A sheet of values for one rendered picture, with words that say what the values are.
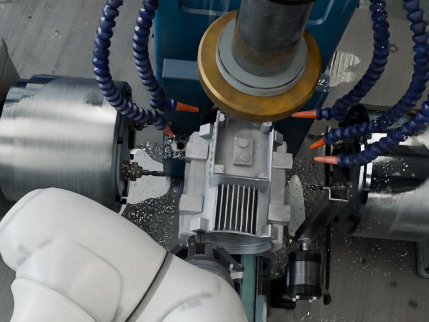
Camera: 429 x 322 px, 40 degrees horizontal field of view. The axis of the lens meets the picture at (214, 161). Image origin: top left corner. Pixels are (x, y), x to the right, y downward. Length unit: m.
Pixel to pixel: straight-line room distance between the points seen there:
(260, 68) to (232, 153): 0.26
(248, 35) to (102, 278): 0.35
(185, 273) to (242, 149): 0.42
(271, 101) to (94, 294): 0.38
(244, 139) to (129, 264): 0.46
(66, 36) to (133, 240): 0.97
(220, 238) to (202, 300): 0.55
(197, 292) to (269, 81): 0.33
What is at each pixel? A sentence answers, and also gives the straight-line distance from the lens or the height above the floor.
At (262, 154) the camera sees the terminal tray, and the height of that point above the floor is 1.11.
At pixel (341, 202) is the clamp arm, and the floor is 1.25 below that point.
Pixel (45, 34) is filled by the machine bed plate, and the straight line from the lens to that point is 1.54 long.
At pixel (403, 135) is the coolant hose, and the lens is 0.87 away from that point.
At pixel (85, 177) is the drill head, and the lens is 1.00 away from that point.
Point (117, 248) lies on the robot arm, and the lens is 0.61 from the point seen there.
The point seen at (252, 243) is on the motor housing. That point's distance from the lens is 1.14.
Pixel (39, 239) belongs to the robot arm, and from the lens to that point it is 0.61.
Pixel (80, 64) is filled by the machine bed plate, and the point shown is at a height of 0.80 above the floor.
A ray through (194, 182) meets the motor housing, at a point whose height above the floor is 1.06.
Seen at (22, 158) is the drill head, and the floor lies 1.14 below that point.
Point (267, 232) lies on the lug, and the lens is 1.02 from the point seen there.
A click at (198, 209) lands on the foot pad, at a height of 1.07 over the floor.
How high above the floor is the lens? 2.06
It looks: 68 degrees down
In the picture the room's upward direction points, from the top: 11 degrees clockwise
